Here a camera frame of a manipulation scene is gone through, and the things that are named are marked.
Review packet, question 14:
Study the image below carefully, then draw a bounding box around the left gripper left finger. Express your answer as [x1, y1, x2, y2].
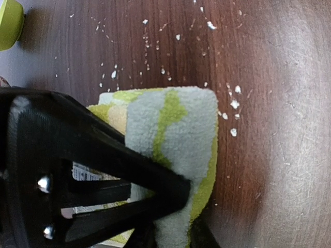
[124, 221, 157, 248]

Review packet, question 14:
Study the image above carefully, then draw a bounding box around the green lemon pattern towel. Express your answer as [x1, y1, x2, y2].
[88, 86, 218, 247]

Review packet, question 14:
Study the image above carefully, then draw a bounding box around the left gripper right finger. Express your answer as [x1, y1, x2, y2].
[191, 217, 221, 248]

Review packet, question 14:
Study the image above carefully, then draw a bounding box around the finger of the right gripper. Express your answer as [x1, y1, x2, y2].
[1, 87, 191, 247]

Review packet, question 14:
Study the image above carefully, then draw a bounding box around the lime green bowl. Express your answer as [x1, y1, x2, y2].
[1, 0, 24, 51]

